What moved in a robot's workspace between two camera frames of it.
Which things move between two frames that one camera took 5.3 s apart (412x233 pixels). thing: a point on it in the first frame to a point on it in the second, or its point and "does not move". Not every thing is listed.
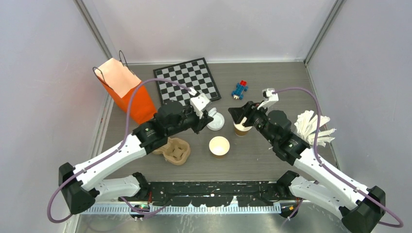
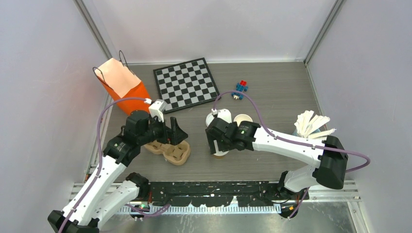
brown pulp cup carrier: [176, 151] does not move
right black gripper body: [259, 121] to [223, 144]
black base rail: [214, 194] does not move
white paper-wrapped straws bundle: [306, 126] does not move
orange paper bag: [121, 82] does not move
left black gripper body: [188, 119] to [157, 130]
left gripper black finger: [202, 122] to [176, 134]
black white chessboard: [196, 74] does not move
